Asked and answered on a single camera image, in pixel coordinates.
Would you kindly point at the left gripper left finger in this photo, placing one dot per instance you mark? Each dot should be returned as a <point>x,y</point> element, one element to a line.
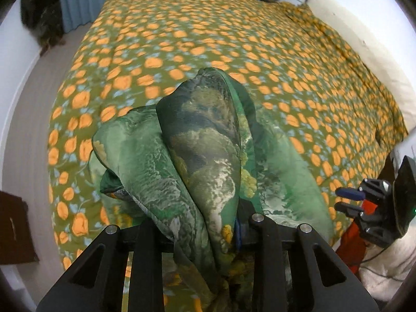
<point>120,269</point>

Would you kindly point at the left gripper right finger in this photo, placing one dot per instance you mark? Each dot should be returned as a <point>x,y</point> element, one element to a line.
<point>295,269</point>

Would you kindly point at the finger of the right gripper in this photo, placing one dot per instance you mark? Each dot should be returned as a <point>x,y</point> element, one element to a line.
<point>350,193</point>
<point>351,211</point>

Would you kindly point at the green landscape print jacket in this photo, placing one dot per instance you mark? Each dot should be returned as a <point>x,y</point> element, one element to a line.
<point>188,161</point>

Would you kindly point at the dark wooden nightstand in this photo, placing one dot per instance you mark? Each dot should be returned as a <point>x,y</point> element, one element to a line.
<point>16,244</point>

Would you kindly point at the cream headboard pillow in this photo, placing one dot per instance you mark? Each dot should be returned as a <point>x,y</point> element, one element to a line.
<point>372,52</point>

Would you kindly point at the pumpkin pattern green quilt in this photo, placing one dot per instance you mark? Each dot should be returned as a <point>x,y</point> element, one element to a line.
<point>338,115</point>

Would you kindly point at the hanging coats on rack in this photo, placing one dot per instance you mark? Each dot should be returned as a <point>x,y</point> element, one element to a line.
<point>44,19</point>

